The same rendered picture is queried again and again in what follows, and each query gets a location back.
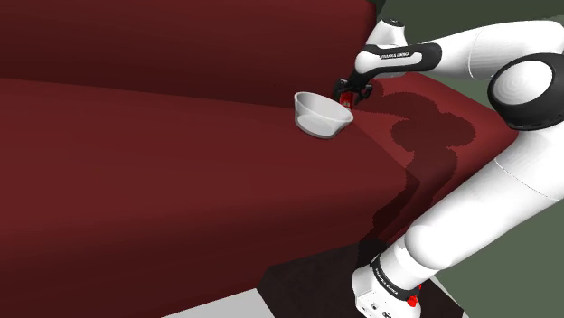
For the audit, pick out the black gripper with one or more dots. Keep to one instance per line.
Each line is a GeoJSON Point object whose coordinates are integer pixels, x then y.
{"type": "Point", "coordinates": [358, 79]}

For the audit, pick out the small red box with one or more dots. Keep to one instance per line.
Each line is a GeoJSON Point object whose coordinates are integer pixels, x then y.
{"type": "Point", "coordinates": [346, 100]}

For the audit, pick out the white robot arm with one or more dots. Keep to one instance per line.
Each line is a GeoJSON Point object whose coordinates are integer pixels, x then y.
{"type": "Point", "coordinates": [476, 207]}

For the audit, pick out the white bowl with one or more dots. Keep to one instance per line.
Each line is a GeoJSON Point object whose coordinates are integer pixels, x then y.
{"type": "Point", "coordinates": [320, 115]}

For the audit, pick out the dark robot stand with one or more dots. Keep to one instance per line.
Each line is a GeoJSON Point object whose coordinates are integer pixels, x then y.
{"type": "Point", "coordinates": [317, 282]}

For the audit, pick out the dark red sofa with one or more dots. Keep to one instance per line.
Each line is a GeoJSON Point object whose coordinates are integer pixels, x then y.
{"type": "Point", "coordinates": [154, 167]}

